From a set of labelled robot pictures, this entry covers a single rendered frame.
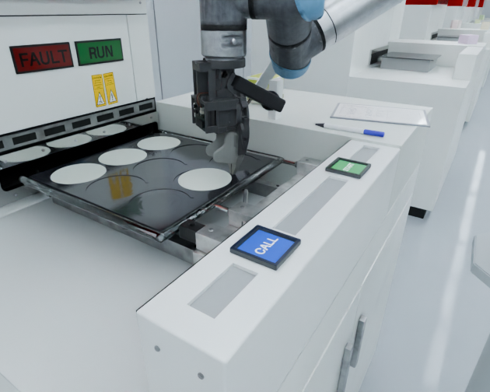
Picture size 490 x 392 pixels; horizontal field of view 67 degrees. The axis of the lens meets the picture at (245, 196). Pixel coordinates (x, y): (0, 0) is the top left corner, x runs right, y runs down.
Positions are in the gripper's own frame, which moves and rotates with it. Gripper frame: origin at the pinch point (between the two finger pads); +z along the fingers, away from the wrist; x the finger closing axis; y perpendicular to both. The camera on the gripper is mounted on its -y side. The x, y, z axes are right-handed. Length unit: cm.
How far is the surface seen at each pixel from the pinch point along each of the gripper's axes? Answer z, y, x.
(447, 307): 91, -109, -11
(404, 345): 91, -75, -4
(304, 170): 2.1, -13.9, 3.1
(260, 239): -5.2, 11.4, 30.8
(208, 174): 1.2, 5.3, -1.5
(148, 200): 1.3, 18.0, 3.9
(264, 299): -4.7, 15.2, 38.8
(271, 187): 6.4, -8.5, -0.8
